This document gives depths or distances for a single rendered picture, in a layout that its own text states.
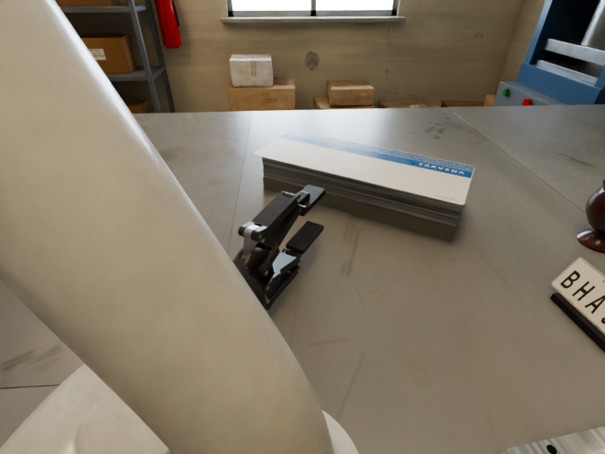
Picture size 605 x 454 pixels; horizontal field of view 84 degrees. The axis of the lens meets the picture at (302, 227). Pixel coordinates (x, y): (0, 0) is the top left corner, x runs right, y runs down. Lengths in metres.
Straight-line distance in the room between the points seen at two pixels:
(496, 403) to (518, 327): 0.13
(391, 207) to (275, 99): 2.60
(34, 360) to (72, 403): 0.26
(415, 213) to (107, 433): 0.53
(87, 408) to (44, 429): 0.03
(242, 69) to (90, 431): 3.03
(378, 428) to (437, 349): 0.13
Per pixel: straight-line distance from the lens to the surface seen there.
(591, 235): 0.77
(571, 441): 0.46
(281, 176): 0.72
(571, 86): 2.44
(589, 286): 0.61
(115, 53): 3.44
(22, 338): 0.59
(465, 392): 0.47
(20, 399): 0.53
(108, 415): 0.29
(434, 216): 0.64
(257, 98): 3.17
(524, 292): 0.61
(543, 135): 1.27
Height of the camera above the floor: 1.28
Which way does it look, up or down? 36 degrees down
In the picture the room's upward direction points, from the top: straight up
